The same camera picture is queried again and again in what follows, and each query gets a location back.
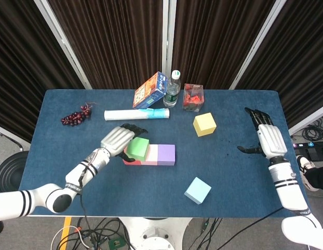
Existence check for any blue fabric table cover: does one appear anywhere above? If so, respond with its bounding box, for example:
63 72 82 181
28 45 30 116
16 89 312 217

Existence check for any white screen bottom rail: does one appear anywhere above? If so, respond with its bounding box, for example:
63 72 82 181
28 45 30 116
288 104 323 135
0 123 31 152

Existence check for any white sneaker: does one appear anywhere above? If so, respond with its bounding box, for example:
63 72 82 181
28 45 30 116
296 155 320 192

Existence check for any black floor cable tangle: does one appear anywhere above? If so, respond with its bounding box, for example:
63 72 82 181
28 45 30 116
70 217 133 250
187 218 223 250

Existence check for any blue cardboard box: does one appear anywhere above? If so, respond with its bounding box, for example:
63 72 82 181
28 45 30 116
132 71 169 109

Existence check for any white floor cable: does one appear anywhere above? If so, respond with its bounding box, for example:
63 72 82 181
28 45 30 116
51 226 93 250

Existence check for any dark brown pleated screen panel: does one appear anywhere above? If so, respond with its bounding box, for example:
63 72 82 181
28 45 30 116
48 0 167 90
171 0 277 90
0 0 85 144
235 0 323 128

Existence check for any red foam cube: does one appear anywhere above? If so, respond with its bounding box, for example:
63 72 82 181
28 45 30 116
123 149 143 166

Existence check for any white round pedestal base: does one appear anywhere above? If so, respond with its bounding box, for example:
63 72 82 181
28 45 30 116
119 217 193 250

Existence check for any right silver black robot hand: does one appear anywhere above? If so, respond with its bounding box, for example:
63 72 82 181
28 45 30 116
237 107 289 160

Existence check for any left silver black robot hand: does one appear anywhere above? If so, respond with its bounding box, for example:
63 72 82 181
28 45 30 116
100 122 149 162

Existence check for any black trouser leg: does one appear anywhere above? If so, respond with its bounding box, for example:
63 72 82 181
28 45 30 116
306 166 323 191

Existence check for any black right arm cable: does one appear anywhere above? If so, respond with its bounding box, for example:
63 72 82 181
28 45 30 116
223 207 284 250

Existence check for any clear plastic water bottle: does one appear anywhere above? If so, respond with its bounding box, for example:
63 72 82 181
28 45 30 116
163 69 181 108

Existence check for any dark red grape bunch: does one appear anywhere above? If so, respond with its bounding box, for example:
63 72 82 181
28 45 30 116
61 103 96 128

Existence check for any green foam cube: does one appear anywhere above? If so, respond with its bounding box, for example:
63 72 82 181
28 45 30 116
126 136 151 160

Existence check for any purple foam cube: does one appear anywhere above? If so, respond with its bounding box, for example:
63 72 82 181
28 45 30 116
157 144 176 167

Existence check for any white plastic bag roll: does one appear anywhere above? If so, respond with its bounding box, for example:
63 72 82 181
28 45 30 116
103 108 170 122

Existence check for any yellow foam cube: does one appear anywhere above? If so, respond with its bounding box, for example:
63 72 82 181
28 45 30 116
193 112 217 138

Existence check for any clear box with red pieces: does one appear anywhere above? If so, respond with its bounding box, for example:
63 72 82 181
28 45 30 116
182 83 205 112

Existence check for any light blue foam cube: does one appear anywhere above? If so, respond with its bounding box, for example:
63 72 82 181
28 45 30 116
184 177 213 205

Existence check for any white screen post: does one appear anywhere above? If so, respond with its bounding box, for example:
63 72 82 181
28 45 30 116
162 0 177 79
228 0 283 90
33 0 93 90

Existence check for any black coiled cable bundle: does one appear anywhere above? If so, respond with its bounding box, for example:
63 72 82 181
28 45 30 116
302 118 323 143

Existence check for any pink foam cube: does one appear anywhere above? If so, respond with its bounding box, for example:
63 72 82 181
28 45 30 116
140 144 159 166

